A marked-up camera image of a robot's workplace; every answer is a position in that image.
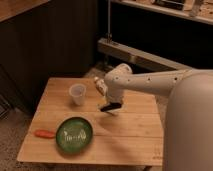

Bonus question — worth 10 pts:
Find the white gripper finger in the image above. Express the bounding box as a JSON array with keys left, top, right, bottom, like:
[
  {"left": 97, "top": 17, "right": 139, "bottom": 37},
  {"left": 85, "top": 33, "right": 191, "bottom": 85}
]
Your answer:
[
  {"left": 98, "top": 103, "right": 108, "bottom": 112},
  {"left": 120, "top": 99, "right": 125, "bottom": 106}
]

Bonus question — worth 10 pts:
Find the black eraser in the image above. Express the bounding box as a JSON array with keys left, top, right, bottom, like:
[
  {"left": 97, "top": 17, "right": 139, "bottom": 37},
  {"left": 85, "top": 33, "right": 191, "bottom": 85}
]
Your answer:
[{"left": 105, "top": 103, "right": 122, "bottom": 112}]

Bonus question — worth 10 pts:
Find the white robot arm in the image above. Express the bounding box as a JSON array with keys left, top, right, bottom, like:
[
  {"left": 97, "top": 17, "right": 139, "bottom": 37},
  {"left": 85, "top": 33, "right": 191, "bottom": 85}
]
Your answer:
[{"left": 101, "top": 64, "right": 213, "bottom": 171}]

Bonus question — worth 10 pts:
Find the white plastic bottle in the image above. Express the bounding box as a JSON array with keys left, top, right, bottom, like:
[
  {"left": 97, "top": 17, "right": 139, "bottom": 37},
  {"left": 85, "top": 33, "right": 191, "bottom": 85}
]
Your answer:
[{"left": 94, "top": 77, "right": 107, "bottom": 96}]

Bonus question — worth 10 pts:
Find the clear plastic cup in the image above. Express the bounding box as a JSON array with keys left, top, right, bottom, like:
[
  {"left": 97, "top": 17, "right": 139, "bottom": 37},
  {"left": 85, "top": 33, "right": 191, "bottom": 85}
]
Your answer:
[{"left": 69, "top": 83, "right": 86, "bottom": 106}]

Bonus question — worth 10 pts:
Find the wooden table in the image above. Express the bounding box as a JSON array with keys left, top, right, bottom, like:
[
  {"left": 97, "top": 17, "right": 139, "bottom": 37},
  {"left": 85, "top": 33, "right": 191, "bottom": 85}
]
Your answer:
[{"left": 17, "top": 78, "right": 163, "bottom": 166}]

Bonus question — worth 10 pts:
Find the green bowl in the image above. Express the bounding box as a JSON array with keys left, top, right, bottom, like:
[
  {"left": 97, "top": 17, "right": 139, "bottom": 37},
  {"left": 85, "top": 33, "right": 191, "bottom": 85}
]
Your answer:
[{"left": 55, "top": 117, "right": 93, "bottom": 154}]

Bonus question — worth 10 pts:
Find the grey metal bench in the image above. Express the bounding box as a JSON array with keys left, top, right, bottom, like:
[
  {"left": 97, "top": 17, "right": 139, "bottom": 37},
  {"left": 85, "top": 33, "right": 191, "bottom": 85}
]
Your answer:
[{"left": 98, "top": 38, "right": 190, "bottom": 71}]

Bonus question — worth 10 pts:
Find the orange carrot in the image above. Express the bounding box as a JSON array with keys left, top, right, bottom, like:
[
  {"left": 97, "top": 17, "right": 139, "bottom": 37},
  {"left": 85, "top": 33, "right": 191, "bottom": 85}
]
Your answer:
[{"left": 34, "top": 130, "right": 55, "bottom": 139}]

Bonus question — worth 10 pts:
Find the wooden shelf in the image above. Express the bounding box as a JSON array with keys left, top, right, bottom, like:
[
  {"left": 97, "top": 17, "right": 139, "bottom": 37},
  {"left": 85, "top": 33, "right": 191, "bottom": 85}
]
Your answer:
[{"left": 111, "top": 0, "right": 213, "bottom": 26}]

